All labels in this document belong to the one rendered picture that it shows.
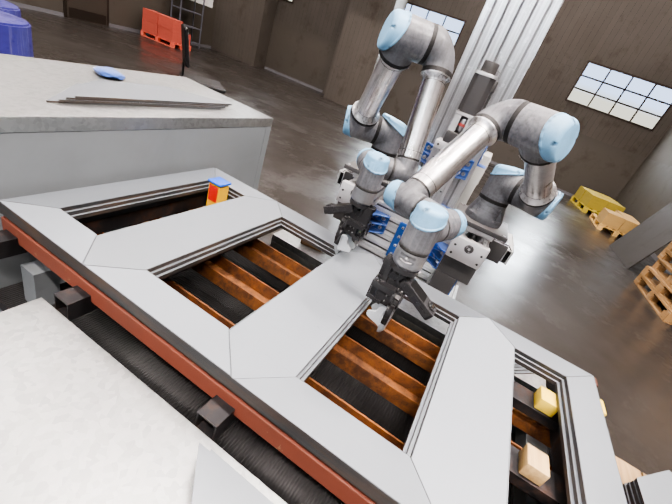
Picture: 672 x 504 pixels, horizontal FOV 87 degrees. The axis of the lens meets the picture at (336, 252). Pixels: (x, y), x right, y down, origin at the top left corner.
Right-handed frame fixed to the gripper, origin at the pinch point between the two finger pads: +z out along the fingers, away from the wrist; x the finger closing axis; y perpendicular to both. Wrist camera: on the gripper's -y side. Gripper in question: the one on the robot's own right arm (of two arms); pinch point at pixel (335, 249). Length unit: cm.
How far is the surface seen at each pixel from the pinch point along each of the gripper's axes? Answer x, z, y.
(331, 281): -17.0, 0.7, 7.9
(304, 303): -32.2, 0.7, 7.8
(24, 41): 48, 7, -278
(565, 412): -11, 2, 78
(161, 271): -49, 3, -25
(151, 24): 695, 54, -977
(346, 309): -24.9, 0.6, 17.2
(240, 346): -55, 1, 6
